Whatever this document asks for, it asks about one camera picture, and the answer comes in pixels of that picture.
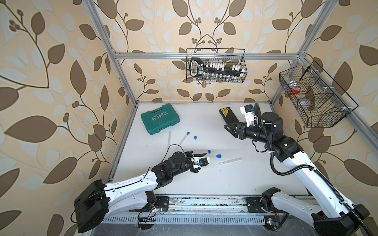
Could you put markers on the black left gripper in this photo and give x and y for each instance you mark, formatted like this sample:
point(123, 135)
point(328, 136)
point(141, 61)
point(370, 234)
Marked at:
point(189, 155)

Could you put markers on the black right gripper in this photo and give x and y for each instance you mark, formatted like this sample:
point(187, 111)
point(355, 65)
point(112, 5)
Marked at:
point(240, 129)

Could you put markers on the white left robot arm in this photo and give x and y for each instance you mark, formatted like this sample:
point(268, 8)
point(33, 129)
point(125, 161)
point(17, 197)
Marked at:
point(100, 200)

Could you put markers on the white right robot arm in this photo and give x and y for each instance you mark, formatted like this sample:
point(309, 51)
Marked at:
point(334, 214)

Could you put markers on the black flat tool case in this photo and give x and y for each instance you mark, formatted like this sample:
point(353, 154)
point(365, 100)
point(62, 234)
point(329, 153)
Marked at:
point(228, 115)

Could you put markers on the green plastic tool case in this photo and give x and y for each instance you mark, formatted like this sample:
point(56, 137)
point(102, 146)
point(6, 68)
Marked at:
point(160, 119)

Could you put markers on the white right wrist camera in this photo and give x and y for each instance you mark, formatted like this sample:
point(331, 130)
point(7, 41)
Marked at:
point(249, 113)

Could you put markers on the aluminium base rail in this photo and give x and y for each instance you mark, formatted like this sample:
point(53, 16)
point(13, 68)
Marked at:
point(204, 211)

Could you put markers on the black wire basket rear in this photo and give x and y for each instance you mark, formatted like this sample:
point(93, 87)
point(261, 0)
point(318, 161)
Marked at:
point(219, 65)

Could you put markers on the black wire basket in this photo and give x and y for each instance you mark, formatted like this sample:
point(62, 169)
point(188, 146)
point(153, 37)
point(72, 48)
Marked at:
point(318, 98)
point(219, 65)

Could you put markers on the black wire basket right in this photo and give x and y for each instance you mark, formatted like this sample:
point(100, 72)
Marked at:
point(318, 98)

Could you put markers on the aluminium frame post right rear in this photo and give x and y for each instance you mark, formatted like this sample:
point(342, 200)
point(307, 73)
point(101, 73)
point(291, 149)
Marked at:
point(300, 30)

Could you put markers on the aluminium frame post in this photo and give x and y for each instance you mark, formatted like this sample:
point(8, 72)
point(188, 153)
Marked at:
point(300, 30)
point(92, 12)

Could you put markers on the aluminium frame post left rear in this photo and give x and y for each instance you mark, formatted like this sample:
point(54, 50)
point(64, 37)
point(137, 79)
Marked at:
point(92, 12)

